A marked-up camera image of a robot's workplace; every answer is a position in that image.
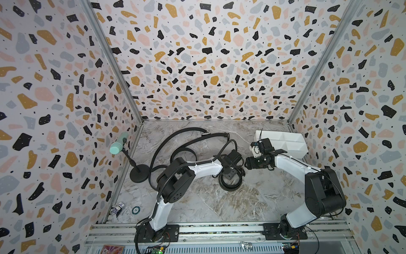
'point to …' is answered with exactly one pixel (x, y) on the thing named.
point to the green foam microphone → (116, 147)
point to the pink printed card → (112, 249)
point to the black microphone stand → (139, 172)
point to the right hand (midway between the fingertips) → (252, 163)
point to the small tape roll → (136, 210)
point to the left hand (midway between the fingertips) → (233, 169)
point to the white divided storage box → (294, 143)
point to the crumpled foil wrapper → (248, 245)
